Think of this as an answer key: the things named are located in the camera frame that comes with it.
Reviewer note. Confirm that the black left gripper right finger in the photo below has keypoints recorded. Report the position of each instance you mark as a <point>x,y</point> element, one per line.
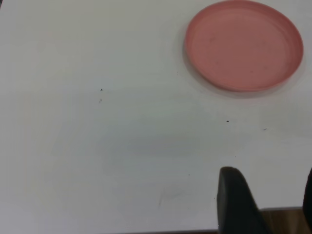
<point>308,197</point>

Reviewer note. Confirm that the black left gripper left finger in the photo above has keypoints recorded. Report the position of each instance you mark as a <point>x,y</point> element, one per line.
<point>234,207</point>

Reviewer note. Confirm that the pink round plate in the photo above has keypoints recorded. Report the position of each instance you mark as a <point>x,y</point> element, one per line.
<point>243,46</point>

